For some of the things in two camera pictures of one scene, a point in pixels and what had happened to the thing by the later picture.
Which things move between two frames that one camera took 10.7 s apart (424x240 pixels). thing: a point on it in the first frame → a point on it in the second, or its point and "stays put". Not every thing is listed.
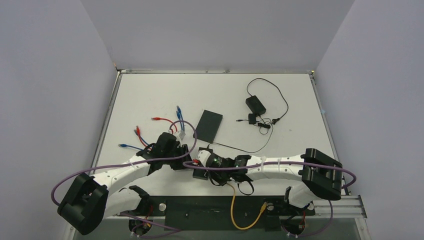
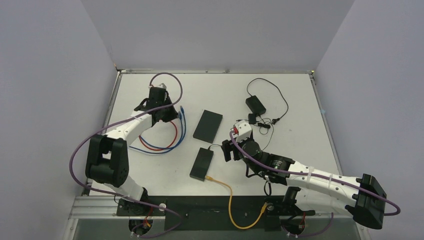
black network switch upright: x=208 y=126 stays put
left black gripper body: x=177 y=164 → x=169 y=114
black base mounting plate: x=220 y=213 stays put
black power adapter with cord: x=257 y=107 stays put
